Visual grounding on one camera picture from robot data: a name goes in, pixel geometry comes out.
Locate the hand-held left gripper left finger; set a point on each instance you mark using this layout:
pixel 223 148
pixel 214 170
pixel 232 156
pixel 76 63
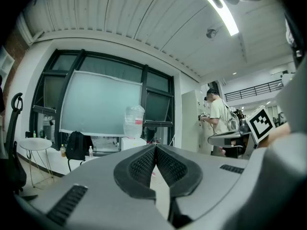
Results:
pixel 136 170

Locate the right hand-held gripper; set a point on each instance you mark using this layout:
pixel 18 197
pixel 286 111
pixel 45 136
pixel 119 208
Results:
pixel 261 126

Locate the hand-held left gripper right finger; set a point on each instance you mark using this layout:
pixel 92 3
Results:
pixel 178 174

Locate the white water dispenser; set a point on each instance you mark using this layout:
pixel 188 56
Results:
pixel 133 144

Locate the person's right forearm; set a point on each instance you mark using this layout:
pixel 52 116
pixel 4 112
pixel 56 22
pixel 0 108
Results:
pixel 275 134

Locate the large bottle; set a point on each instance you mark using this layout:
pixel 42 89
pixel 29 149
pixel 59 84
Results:
pixel 133 122

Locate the clear water bottle red label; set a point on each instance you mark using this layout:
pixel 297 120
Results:
pixel 90 152

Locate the white locker cabinet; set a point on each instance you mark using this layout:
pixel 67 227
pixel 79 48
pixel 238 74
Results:
pixel 192 123

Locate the black balcony railing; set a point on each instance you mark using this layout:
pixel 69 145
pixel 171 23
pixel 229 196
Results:
pixel 254 90

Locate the black backpack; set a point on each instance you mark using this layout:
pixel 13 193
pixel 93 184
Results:
pixel 76 147

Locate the frosted window film sheet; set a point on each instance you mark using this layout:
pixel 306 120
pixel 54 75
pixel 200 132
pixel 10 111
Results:
pixel 100 104

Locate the amber drink bottle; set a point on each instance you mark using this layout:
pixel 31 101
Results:
pixel 62 151

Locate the round white side table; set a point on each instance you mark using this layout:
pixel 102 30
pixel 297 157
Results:
pixel 36 144

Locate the round ceiling sensor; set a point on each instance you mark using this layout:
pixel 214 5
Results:
pixel 211 33

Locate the small green bottle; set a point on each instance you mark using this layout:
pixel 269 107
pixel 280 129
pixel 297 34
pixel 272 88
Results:
pixel 34 134

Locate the long ceiling light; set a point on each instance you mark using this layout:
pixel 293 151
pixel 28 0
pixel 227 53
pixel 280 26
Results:
pixel 225 13

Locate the black office chair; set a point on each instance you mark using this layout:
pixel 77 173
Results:
pixel 12 133

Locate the black window frame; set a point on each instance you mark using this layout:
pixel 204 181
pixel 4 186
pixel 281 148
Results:
pixel 144 85

